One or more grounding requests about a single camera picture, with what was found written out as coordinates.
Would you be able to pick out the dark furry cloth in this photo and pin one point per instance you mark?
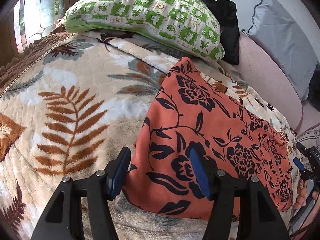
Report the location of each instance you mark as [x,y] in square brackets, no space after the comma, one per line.
[314,85]

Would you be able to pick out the orange black floral garment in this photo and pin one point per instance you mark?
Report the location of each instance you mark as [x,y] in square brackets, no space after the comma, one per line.
[189,114]

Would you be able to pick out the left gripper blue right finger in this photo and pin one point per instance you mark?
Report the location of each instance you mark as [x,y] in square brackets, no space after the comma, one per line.
[258,217]

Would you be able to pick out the pink quilted bolster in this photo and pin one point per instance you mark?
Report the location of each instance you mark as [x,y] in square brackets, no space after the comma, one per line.
[260,71]

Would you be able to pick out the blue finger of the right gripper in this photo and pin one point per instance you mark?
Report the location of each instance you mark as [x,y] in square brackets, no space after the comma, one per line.
[298,163]

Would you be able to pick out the right hand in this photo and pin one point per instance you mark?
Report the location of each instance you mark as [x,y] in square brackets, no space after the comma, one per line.
[302,196]

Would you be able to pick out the pink quilted backrest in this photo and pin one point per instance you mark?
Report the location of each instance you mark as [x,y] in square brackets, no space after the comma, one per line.
[310,118]

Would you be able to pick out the green white patterned pillow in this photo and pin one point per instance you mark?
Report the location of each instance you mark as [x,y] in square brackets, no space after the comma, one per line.
[187,25]

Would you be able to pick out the striped floral cushion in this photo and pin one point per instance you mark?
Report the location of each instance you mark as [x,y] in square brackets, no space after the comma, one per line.
[309,138]

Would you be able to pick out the grey pillow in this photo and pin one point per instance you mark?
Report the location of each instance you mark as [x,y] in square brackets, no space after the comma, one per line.
[279,35]

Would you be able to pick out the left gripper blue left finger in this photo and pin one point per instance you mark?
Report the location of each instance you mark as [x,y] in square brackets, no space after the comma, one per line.
[62,218]

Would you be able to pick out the wooden stained glass door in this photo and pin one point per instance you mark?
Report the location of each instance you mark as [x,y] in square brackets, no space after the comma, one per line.
[27,21]

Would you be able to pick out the black cloth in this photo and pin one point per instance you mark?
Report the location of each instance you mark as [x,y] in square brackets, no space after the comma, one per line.
[225,13]

